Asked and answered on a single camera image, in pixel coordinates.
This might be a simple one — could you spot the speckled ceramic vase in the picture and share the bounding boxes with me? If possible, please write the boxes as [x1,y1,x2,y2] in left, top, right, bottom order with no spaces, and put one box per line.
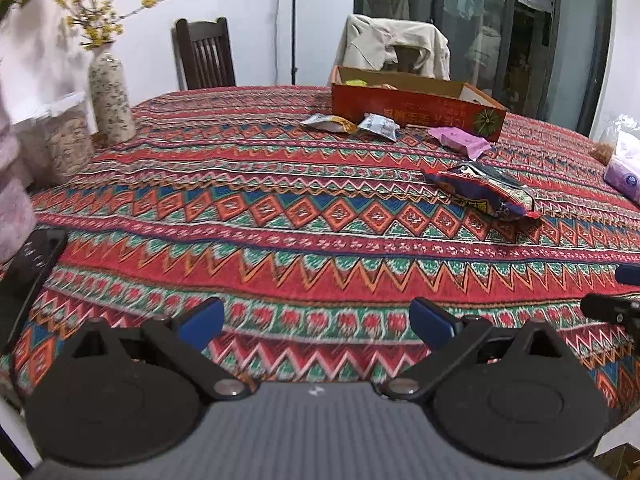
[88,52,137,145]

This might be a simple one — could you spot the dark wooden slatted chair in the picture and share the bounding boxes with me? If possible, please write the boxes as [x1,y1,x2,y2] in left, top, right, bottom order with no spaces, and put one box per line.
[172,16,237,91]

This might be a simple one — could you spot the black framed glass door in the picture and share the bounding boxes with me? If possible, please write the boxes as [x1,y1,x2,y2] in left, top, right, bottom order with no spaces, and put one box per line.
[353,0,615,137]

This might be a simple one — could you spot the purple tissue pack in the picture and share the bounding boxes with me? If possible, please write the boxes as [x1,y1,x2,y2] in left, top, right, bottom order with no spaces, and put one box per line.
[603,130,640,211]

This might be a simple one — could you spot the black tablet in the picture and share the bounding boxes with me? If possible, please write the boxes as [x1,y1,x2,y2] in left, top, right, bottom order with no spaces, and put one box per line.
[0,227,70,357]

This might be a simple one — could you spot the purple red snack packet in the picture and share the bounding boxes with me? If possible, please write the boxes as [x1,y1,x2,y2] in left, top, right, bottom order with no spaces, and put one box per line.
[422,167,544,220]

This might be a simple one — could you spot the patterned red tablecloth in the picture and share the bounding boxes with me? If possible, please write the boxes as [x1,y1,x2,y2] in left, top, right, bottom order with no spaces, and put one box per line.
[0,85,640,423]

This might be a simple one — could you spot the beige jacket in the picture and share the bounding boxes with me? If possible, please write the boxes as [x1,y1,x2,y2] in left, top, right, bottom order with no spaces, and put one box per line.
[333,14,451,81]

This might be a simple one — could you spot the pink fluffy garment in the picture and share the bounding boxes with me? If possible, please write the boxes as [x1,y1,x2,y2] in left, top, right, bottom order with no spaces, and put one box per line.
[0,104,39,267]

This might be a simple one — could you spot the pink snack packet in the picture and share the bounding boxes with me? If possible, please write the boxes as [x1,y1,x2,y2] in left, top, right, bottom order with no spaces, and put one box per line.
[428,126,493,161]

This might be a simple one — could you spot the clear plastic bag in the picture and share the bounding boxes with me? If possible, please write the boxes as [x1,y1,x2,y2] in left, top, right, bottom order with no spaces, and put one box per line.
[589,112,640,164]

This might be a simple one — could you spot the yellow flower branches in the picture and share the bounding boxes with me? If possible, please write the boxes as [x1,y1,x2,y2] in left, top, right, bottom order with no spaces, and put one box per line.
[49,0,181,54]

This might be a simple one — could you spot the black light stand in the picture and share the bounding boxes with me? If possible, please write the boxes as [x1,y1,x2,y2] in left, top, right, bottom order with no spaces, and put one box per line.
[289,0,300,86]

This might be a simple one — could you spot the brown cardboard carton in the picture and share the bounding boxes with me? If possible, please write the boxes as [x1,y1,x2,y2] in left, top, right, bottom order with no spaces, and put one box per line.
[592,442,640,480]

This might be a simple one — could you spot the yellow white snack packet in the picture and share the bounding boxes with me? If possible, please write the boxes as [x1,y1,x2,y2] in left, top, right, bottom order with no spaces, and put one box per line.
[299,113,359,135]

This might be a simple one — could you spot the black wall cable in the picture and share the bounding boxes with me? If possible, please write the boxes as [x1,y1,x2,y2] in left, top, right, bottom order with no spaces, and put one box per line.
[273,0,281,86]

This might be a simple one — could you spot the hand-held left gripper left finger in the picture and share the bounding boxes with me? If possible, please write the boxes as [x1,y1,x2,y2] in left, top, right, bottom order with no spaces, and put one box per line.
[62,296,252,403]

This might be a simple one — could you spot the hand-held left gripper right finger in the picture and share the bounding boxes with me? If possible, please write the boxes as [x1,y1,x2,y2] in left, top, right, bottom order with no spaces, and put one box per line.
[382,297,569,403]

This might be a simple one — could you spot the orange cardboard box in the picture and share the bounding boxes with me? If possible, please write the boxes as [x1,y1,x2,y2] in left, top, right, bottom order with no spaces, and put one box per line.
[329,65,508,142]

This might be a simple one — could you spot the wooden chair with woven seat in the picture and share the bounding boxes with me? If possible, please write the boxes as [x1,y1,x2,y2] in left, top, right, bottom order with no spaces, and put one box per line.
[382,45,437,79]

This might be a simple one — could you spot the white blue snack packet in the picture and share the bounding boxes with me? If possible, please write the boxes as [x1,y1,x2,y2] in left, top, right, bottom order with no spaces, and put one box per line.
[357,112,400,142]

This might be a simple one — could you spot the dark patterned snack packet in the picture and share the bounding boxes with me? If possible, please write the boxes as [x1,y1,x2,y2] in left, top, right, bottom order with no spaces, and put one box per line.
[452,161,537,210]

